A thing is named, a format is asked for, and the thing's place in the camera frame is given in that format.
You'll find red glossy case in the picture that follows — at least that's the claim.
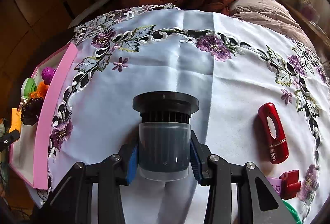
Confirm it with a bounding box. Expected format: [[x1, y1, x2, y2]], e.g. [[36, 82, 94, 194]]
[[258, 102, 289, 165]]

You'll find pink cardboard box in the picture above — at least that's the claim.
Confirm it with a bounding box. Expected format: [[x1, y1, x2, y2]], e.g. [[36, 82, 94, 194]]
[[8, 42, 79, 190]]

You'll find purple perforated ball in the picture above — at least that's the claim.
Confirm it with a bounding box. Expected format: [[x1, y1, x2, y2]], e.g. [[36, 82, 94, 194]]
[[42, 67, 57, 84]]

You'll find dusty pink duvet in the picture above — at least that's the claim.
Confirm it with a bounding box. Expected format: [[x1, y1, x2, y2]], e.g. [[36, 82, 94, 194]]
[[228, 0, 317, 60]]

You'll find purple perforated vase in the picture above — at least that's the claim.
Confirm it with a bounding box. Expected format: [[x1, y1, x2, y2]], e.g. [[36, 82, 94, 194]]
[[265, 176, 284, 195]]

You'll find wooden side table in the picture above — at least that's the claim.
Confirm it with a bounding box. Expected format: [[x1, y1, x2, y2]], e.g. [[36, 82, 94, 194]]
[[278, 0, 330, 54]]

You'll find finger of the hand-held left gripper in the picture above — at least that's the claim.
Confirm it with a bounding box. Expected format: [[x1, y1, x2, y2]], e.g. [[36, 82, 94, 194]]
[[0, 130, 20, 148]]

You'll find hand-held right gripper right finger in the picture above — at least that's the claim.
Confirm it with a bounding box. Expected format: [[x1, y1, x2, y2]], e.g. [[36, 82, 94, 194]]
[[189, 131, 297, 224]]

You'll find white and green toy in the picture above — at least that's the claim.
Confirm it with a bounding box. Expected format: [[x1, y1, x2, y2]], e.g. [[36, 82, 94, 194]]
[[20, 78, 37, 108]]

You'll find black filter cup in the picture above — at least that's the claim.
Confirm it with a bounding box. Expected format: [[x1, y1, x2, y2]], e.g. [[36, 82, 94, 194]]
[[132, 92, 199, 182]]

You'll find red plastic bracket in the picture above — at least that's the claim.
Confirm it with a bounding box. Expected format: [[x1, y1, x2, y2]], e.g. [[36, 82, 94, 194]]
[[279, 170, 302, 200]]

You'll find orange plastic block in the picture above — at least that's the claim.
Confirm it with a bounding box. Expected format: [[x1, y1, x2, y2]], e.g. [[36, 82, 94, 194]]
[[29, 82, 49, 99]]

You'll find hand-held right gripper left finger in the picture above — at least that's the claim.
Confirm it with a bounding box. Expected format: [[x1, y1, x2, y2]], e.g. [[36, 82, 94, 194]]
[[32, 144, 140, 224]]

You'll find green plastic piece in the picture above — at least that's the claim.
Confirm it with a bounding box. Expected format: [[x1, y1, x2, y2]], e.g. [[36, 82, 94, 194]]
[[281, 199, 302, 224]]

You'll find white floral embroidered tablecloth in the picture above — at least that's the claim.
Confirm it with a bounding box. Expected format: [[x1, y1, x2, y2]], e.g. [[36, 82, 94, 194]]
[[36, 3, 326, 224]]

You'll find dark maroon gear piece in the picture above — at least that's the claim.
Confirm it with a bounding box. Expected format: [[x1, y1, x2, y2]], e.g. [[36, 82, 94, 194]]
[[20, 97, 44, 126]]

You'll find white plastic chair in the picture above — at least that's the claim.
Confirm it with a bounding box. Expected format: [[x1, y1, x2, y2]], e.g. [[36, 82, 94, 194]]
[[68, 0, 114, 29]]

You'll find small purple box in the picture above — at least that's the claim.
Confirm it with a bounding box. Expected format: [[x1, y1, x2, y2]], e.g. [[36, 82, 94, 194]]
[[299, 0, 319, 21]]

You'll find wooden wardrobe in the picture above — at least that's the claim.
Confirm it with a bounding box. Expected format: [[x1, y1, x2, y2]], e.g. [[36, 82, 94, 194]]
[[0, 0, 114, 85]]

